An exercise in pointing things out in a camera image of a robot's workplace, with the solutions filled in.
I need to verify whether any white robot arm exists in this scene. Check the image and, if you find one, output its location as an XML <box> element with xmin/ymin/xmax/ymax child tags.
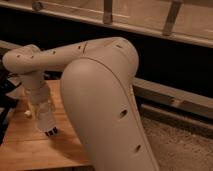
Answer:
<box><xmin>2</xmin><ymin>37</ymin><xmax>160</xmax><ymax>171</ymax></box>

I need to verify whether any grey metal beam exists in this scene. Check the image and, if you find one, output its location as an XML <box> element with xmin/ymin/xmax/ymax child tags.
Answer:
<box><xmin>133</xmin><ymin>78</ymin><xmax>213</xmax><ymax>119</ymax></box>

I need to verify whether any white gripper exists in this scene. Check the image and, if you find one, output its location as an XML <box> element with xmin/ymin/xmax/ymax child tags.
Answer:
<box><xmin>25</xmin><ymin>84</ymin><xmax>58</xmax><ymax>136</ymax></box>

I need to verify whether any metal rail frame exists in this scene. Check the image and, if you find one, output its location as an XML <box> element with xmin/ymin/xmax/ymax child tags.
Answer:
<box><xmin>0</xmin><ymin>0</ymin><xmax>213</xmax><ymax>48</ymax></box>

